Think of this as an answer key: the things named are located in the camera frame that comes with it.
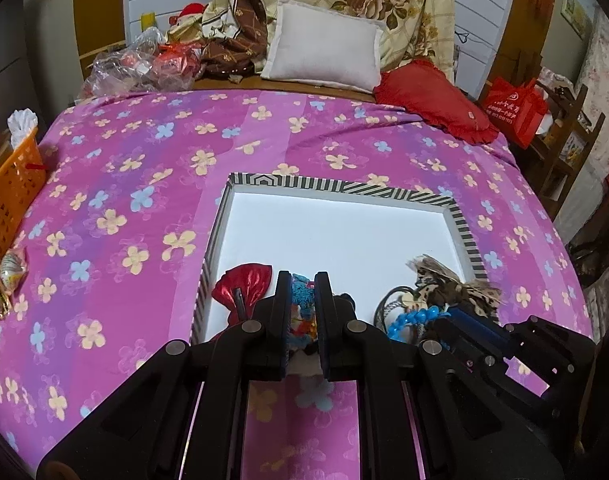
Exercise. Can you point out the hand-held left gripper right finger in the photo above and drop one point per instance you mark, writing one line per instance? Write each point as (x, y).
(324, 332)

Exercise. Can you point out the red shopping bag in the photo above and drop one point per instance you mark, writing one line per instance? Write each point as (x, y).
(514, 110)

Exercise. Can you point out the white plastic bag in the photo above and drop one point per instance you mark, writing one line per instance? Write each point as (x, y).
(23, 122)

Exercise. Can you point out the leopard print bow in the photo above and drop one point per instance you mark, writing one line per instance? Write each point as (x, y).
(457, 285)

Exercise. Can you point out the white slatted headboard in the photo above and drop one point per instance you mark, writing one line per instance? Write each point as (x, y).
(479, 5)

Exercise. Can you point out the red frilled cushion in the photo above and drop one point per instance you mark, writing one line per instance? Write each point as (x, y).
(434, 100)

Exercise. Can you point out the yellow bottle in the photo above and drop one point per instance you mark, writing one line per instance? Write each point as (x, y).
(148, 22)

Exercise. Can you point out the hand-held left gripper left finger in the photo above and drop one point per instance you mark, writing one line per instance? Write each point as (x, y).
(284, 330)

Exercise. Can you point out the framed picture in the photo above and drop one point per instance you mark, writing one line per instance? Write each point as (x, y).
(575, 14)

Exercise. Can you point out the red bow hair clip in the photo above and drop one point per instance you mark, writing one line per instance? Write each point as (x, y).
(247, 285)

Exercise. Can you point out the santa plush toy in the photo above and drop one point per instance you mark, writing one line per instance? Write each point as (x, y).
(188, 16)

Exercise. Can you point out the floral cream quilt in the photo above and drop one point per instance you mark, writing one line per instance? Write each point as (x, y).
(384, 0)

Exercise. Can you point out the orange plastic basket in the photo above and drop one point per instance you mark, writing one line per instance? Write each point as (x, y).
(12, 195)

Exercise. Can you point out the brown patterned blanket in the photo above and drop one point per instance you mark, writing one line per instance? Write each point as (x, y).
(239, 20)

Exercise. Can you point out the striped cardboard box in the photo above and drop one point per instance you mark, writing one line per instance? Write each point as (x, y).
(334, 230)

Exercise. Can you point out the clear plastic bag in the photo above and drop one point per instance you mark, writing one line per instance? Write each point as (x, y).
(134, 67)

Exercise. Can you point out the wooden chair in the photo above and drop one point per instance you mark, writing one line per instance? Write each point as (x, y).
(569, 135)

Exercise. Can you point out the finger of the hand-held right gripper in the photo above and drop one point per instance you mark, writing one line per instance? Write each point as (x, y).
(452, 332)
(479, 324)

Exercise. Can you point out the white pillow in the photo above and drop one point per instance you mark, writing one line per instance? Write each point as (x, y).
(324, 45)

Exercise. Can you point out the blue fuzzy hair accessory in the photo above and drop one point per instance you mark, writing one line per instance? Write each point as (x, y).
(302, 292)

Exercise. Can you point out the purple floral bedsheet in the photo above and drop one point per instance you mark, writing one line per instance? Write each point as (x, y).
(134, 185)

